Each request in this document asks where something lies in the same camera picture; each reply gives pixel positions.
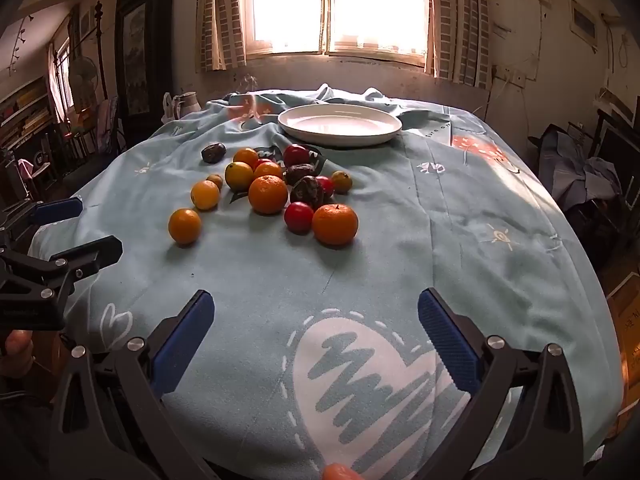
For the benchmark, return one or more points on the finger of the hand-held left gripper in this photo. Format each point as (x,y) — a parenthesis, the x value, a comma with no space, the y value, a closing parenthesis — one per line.
(92,251)
(57,211)

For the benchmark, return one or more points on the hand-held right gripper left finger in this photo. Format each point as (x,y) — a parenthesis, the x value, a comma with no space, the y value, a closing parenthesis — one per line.
(185,340)

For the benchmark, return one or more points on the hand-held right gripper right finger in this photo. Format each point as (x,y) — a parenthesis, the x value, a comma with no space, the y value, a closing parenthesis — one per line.
(447,340)

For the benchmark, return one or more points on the small orange citrus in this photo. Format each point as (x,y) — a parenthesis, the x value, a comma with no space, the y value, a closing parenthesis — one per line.
(245,155)
(184,226)
(268,169)

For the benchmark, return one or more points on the small yellow-orange citrus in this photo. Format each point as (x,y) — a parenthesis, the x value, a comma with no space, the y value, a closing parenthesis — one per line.
(205,194)

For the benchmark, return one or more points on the tiny yellow citrus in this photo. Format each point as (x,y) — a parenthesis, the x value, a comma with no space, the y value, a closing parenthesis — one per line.
(215,180)
(341,181)

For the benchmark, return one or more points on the dark passion fruit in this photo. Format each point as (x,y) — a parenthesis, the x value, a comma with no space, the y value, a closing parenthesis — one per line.
(214,153)
(299,173)
(306,193)

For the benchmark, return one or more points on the large orange mandarin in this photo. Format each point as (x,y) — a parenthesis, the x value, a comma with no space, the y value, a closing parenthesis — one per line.
(268,194)
(335,224)

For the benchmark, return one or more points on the small yellow citrus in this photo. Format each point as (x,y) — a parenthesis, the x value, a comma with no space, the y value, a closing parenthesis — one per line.
(238,175)

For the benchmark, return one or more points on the small red fruit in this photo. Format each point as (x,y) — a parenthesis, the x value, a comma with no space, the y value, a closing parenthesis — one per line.
(326,185)
(296,155)
(298,217)
(261,162)

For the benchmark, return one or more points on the white oval plate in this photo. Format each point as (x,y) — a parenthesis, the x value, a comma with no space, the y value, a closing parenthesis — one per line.
(340,122)

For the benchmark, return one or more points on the person's left hand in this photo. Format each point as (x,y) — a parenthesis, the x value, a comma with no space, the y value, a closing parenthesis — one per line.
(15,350)

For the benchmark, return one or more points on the bookshelf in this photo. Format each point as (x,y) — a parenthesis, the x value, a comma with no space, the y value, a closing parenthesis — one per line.
(25,112)

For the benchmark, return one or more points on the light blue printed blanket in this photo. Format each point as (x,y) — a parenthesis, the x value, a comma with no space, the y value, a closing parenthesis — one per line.
(410,230)

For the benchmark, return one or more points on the standing fan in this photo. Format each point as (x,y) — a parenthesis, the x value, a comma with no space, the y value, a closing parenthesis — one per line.
(82,77)

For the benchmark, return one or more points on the white plastic bag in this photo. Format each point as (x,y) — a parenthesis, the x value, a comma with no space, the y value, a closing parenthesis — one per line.
(167,107)

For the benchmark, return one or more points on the white jug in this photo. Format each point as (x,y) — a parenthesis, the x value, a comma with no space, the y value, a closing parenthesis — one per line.
(187,103)

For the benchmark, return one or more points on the dark wooden cabinet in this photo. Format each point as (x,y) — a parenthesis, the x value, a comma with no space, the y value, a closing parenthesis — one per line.
(142,45)

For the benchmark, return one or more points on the pile of blue clothes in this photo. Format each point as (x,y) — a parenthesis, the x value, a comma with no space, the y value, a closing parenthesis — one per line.
(575,165)

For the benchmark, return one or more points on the brick-pattern curtain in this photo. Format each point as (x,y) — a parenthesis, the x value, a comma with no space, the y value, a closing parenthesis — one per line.
(220,15)
(457,22)

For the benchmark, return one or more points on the bright window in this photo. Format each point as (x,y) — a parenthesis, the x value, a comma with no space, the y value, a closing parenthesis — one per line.
(340,5)

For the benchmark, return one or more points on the wall socket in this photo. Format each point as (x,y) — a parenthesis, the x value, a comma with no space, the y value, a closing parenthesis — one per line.
(515,77)

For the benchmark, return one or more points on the wall vent panel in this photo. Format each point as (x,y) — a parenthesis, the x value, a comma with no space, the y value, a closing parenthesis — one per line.
(583,22)

